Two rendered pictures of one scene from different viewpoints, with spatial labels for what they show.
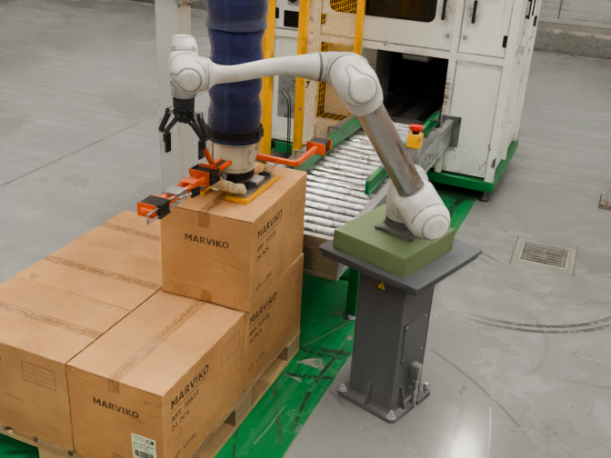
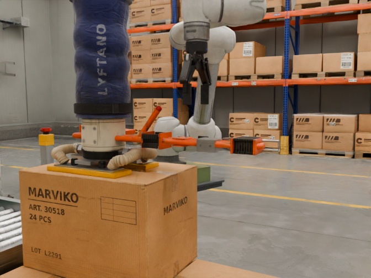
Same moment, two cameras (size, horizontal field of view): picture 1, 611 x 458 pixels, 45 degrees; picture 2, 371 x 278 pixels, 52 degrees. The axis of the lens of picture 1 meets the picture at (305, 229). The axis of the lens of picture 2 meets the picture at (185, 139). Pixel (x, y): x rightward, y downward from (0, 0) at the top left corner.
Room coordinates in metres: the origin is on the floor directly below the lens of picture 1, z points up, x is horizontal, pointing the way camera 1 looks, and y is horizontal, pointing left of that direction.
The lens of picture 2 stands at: (2.38, 1.78, 1.23)
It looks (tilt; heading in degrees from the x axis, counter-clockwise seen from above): 6 degrees down; 278
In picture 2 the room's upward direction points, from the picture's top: straight up
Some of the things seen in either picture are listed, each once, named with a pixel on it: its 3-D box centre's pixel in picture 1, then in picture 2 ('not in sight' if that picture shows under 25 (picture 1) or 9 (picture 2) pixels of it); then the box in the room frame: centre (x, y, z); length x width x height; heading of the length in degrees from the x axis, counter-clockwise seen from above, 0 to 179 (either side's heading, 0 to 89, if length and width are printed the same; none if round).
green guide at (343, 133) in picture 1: (335, 134); not in sight; (4.76, -0.16, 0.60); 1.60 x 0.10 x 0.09; 158
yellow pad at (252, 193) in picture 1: (254, 183); (119, 159); (2.87, 0.22, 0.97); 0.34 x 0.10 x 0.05; 159
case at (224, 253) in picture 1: (237, 229); (111, 214); (2.89, 0.29, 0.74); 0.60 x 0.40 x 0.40; 161
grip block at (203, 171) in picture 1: (204, 174); (156, 139); (2.67, 0.40, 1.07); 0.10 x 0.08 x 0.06; 69
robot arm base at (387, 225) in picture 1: (406, 220); (163, 158); (2.81, -0.41, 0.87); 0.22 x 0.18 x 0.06; 143
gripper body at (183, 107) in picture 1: (184, 109); (196, 55); (2.52, 0.45, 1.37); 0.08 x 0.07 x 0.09; 69
